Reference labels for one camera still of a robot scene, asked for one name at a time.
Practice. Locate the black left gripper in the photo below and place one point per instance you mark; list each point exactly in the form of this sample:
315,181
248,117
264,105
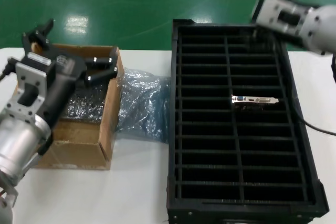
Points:
63,85

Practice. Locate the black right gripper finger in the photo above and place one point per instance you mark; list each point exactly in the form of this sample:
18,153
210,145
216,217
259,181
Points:
262,40

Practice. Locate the graphics card with metal bracket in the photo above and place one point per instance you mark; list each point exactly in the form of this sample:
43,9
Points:
254,100

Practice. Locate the shiny antistatic bag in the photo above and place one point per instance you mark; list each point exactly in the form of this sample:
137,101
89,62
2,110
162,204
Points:
141,98
84,106

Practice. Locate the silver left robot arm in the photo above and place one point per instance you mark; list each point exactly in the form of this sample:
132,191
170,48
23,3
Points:
18,142

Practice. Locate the brown cardboard box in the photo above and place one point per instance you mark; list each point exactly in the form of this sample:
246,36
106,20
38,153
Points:
86,140

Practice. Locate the black slotted plastic container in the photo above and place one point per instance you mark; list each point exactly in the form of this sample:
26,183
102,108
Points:
173,129

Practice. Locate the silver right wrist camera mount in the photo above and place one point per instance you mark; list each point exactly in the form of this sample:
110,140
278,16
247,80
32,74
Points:
270,6

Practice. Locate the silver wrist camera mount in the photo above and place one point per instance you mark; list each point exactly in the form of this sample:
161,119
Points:
270,6
31,74

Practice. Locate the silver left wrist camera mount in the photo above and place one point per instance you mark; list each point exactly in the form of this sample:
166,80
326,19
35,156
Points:
31,74

